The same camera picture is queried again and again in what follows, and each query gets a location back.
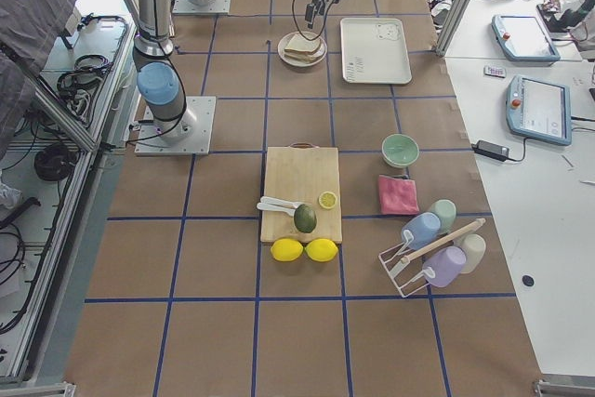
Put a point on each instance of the wooden cutting board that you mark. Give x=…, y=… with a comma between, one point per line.
x=301, y=175

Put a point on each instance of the bread slice on plate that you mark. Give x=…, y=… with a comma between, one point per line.
x=304, y=57

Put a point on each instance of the yellow lemon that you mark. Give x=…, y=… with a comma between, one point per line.
x=286, y=249
x=321, y=250

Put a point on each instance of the round cream plate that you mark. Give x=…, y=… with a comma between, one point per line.
x=283, y=41

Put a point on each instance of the bread slice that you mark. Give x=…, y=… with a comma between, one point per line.
x=298, y=44
x=304, y=57

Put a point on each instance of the dark fabric cover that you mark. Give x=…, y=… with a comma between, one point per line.
x=30, y=27

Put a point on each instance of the small black adapter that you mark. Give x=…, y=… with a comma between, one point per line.
x=491, y=150

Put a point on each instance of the avocado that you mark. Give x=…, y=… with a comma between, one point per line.
x=305, y=219

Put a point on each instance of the right yellow lemon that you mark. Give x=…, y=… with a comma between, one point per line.
x=321, y=250

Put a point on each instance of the left yellow lemon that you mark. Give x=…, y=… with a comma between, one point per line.
x=286, y=249

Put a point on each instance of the mint green bowl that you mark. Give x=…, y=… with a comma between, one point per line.
x=399, y=150

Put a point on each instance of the cream bear tray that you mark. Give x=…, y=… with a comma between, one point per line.
x=374, y=51

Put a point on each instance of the purple cup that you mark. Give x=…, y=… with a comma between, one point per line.
x=444, y=266

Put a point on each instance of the white plastic spoon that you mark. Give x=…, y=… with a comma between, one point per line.
x=265, y=201

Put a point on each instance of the aluminium frame post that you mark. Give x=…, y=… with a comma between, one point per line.
x=460, y=2

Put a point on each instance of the lemon slice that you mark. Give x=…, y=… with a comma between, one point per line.
x=327, y=200

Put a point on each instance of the white wire cup rack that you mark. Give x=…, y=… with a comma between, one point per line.
x=404, y=266

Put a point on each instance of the blue cup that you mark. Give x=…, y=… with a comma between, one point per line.
x=420, y=230

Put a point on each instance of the far teach pendant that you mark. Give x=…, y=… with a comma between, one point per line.
x=523, y=39

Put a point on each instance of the pink cloth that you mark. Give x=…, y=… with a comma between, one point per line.
x=397, y=196

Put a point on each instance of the near teach pendant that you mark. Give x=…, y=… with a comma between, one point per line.
x=539, y=109

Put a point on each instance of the beige cup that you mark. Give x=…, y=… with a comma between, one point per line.
x=473, y=246

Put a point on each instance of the teach pendant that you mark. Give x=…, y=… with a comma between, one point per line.
x=539, y=109
x=523, y=39

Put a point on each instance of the green cup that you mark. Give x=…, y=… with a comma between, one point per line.
x=445, y=210

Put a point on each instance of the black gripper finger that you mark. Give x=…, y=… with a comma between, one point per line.
x=320, y=7
x=309, y=15

